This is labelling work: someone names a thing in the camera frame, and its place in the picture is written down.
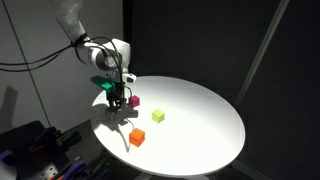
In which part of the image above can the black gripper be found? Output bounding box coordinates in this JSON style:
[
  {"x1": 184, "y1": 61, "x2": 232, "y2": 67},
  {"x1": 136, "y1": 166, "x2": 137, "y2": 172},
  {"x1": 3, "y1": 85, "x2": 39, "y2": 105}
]
[{"x1": 105, "y1": 83, "x2": 130, "y2": 114}]

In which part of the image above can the grey toy block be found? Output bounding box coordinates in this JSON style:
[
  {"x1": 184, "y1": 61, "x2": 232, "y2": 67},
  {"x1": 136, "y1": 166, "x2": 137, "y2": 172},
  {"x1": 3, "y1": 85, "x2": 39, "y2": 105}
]
[{"x1": 105, "y1": 105, "x2": 123, "y2": 122}]

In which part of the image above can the pink toy block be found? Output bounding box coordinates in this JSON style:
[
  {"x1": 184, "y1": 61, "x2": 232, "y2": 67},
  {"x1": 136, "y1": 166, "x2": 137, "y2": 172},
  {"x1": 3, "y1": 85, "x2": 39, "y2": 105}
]
[{"x1": 128, "y1": 94, "x2": 141, "y2": 108}]

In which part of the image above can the orange toy block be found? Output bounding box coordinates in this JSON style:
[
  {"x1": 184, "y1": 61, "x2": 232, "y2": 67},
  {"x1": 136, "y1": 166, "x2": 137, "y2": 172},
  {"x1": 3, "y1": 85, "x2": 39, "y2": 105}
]
[{"x1": 128, "y1": 127, "x2": 146, "y2": 148}]

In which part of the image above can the lime green toy block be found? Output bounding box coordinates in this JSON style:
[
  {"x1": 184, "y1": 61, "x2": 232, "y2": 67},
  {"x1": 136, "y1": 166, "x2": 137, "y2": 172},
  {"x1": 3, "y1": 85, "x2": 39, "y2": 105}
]
[{"x1": 151, "y1": 108, "x2": 166, "y2": 124}]

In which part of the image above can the purple black clamp orange tip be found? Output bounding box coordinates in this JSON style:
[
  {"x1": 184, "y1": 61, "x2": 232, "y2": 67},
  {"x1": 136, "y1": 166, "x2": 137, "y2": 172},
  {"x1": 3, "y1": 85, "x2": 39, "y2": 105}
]
[{"x1": 49, "y1": 157, "x2": 111, "y2": 180}]

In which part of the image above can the purple black clamp red tip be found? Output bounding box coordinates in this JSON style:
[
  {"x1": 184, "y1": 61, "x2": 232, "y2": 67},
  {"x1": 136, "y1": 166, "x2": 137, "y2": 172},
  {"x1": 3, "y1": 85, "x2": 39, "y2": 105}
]
[{"x1": 28, "y1": 126, "x2": 83, "y2": 154}]

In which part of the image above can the black perforated board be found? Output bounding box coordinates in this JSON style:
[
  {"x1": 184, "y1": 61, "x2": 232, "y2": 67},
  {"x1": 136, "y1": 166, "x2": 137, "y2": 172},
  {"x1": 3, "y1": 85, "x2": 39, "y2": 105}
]
[{"x1": 0, "y1": 119, "x2": 111, "y2": 180}]

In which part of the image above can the white rounded object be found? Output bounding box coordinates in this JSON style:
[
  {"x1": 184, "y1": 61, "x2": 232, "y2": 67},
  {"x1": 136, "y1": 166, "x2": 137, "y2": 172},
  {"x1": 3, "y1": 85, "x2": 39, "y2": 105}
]
[{"x1": 0, "y1": 159, "x2": 18, "y2": 180}]

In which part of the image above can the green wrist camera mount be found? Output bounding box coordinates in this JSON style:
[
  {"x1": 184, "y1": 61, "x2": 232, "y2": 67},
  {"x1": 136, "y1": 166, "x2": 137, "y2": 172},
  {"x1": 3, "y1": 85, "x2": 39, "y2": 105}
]
[{"x1": 90, "y1": 75, "x2": 117, "y2": 94}]

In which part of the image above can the grey metal wall strip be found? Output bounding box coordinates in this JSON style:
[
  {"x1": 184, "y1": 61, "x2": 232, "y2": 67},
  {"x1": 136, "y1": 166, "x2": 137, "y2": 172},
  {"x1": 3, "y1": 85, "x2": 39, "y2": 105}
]
[{"x1": 234, "y1": 0, "x2": 290, "y2": 108}]

